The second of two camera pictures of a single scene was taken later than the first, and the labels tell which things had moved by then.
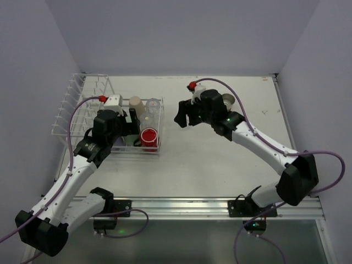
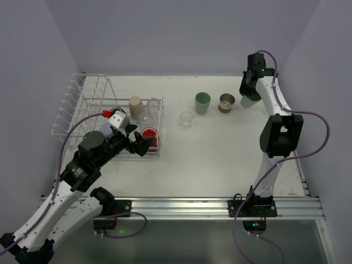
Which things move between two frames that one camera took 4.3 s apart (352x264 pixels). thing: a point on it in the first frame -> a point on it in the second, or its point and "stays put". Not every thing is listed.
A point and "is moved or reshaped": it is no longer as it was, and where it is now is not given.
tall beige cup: x=136 y=103 stays put
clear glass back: x=153 y=106 stays put
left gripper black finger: x=135 y=127 -> x=143 y=143
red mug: x=149 y=138 stays put
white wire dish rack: x=149 y=139 stays put
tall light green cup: x=128 y=119 is moved or reshaped
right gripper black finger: x=186 y=108 -> x=245 y=87
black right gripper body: x=191 y=114 -> x=246 y=89
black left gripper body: x=129 y=124 -> x=131 y=139
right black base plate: x=248 y=208 stays put
